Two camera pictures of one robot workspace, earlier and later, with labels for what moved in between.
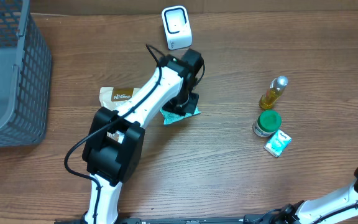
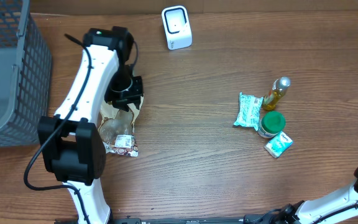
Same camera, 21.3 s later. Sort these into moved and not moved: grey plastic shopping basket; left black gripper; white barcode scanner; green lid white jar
Moved: left black gripper; green lid white jar
Not moved: grey plastic shopping basket; white barcode scanner
